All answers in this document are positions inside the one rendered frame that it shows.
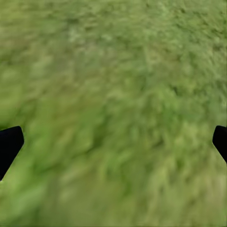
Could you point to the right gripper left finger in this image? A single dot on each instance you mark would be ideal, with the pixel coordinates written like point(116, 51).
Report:
point(11, 141)

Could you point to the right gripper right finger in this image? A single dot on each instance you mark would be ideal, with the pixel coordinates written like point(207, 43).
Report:
point(220, 140)

